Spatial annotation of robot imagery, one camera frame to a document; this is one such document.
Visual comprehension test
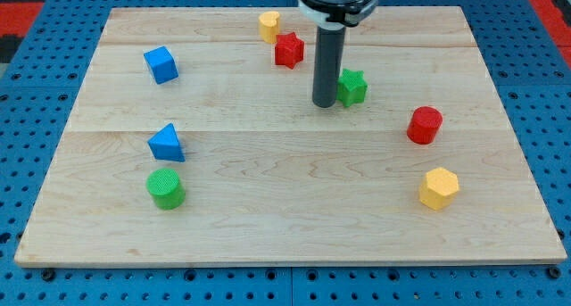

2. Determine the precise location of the green star block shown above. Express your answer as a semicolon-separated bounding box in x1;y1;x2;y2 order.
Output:
336;69;368;107

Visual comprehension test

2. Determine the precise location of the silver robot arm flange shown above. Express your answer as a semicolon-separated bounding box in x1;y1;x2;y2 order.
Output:
297;0;379;30

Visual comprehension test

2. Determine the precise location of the red star block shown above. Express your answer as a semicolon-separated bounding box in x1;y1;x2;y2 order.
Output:
274;32;304;69

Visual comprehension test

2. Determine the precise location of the wooden board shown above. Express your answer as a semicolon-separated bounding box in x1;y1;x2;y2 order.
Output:
14;6;567;269

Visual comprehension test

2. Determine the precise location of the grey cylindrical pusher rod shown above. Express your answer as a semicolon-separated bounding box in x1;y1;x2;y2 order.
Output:
312;27;345;108

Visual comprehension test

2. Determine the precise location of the blue triangle block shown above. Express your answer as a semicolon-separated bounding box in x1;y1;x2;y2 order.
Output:
147;123;186;162

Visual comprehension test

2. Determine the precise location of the yellow heart block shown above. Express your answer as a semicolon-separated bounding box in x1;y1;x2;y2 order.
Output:
258;11;280;44

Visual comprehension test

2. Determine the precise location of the green cylinder block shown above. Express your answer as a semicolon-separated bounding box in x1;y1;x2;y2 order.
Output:
145;168;186;210

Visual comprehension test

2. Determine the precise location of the red cylinder block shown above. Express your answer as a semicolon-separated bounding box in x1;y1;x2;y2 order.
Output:
407;106;443;145

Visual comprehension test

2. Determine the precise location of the blue cube block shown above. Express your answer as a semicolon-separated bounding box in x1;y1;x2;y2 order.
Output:
143;46;178;85

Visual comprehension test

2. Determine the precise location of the yellow hexagon block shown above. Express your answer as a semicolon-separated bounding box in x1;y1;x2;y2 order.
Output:
418;167;459;211

